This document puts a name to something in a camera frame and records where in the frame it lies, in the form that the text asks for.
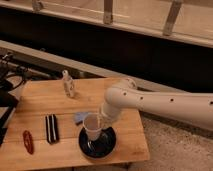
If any white ceramic cup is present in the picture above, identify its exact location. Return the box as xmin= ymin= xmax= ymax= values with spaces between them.
xmin=83 ymin=114 xmax=102 ymax=141

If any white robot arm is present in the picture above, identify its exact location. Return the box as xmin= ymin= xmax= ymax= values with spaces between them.
xmin=100 ymin=78 xmax=213 ymax=131

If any black ceramic bowl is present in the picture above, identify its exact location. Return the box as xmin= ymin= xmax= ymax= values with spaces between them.
xmin=78 ymin=127 xmax=116 ymax=158

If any clear plastic bottle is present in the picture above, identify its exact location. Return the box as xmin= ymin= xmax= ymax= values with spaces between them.
xmin=62 ymin=70 xmax=75 ymax=98

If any small blue object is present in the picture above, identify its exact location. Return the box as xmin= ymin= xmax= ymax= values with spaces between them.
xmin=74 ymin=112 xmax=88 ymax=125

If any black white striped case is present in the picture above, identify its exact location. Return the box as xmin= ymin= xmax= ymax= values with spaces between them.
xmin=45 ymin=114 xmax=59 ymax=144

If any red brown oval object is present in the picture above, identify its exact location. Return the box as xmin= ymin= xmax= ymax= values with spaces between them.
xmin=23 ymin=130 xmax=34 ymax=154

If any black equipment at left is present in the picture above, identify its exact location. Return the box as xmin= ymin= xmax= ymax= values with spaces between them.
xmin=0 ymin=53 xmax=26 ymax=146

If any metal railing frame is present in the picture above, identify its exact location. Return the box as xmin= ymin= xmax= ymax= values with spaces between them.
xmin=0 ymin=0 xmax=213 ymax=48

